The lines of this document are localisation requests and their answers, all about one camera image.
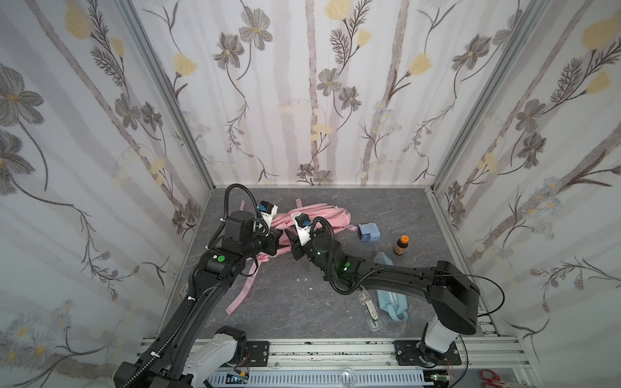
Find pink school backpack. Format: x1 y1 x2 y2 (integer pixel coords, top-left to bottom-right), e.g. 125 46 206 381
225 198 358 315

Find blue pencil sharpener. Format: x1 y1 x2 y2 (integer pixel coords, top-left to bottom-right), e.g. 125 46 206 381
357 222 381 243

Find light blue pencil case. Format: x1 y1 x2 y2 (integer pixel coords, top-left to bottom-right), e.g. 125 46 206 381
373 251 409 323

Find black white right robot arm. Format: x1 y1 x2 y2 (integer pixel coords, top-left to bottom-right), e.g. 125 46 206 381
285 218 490 368

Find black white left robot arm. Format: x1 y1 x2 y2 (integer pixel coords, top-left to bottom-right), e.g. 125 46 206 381
113 184 282 387

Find small orange-capped bottle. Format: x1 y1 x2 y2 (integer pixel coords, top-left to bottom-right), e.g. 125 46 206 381
393 235 410 255

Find clear plastic stapler box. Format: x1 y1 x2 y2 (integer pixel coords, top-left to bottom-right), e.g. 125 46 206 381
358 289 383 332

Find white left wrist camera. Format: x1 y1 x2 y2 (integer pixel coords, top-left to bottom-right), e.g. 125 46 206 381
258 200 278 229

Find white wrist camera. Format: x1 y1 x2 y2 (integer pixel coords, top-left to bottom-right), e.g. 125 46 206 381
294 213 312 246
258 200 278 229

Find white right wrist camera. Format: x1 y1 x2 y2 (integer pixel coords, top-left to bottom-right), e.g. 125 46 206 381
294 213 312 246

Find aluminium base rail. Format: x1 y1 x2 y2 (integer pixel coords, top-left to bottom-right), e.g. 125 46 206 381
128 336 535 388

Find red handled scissors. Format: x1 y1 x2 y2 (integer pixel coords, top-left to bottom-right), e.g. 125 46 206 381
480 370 505 388

